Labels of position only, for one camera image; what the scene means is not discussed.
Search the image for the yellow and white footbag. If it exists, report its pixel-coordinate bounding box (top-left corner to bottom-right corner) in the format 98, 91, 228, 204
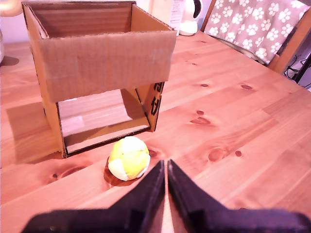
107, 135, 151, 182

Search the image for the white printed carton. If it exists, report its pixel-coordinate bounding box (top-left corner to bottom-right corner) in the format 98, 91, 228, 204
152, 0, 183, 36

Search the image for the wooden chair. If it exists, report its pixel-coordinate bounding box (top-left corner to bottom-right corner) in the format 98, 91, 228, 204
200, 0, 311, 75

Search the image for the grey paw print cloth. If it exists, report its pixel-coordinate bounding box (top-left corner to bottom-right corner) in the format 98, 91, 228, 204
203, 0, 311, 65

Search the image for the thin black floor cable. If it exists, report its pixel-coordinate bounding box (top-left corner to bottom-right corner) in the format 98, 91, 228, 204
283, 54, 307, 80

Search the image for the small white round camera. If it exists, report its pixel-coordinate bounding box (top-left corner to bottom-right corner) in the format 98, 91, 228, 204
179, 0, 204, 36

